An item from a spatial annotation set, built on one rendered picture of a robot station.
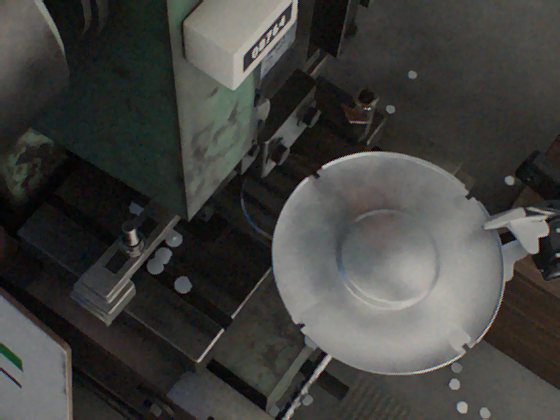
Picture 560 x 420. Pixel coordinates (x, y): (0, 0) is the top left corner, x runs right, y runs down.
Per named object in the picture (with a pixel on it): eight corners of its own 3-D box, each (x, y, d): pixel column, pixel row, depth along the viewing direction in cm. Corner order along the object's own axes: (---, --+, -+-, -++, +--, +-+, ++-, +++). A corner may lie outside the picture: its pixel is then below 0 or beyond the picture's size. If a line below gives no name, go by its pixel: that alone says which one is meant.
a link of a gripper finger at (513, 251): (470, 291, 111) (539, 266, 110) (453, 250, 114) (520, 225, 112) (472, 296, 114) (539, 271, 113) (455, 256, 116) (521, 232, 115)
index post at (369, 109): (370, 129, 122) (381, 93, 113) (359, 144, 121) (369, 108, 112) (354, 119, 122) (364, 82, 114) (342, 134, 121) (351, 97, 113)
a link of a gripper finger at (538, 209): (535, 211, 103) (581, 209, 108) (530, 199, 104) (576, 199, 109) (508, 229, 107) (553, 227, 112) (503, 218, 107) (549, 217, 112)
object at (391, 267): (378, 426, 97) (379, 425, 97) (224, 236, 105) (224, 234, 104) (550, 281, 106) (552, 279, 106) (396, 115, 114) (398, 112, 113)
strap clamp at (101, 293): (190, 228, 114) (187, 195, 104) (107, 326, 108) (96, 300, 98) (155, 204, 115) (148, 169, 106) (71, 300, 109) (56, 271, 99)
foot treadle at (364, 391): (409, 414, 165) (414, 408, 160) (381, 458, 161) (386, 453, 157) (168, 245, 176) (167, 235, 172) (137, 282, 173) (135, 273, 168)
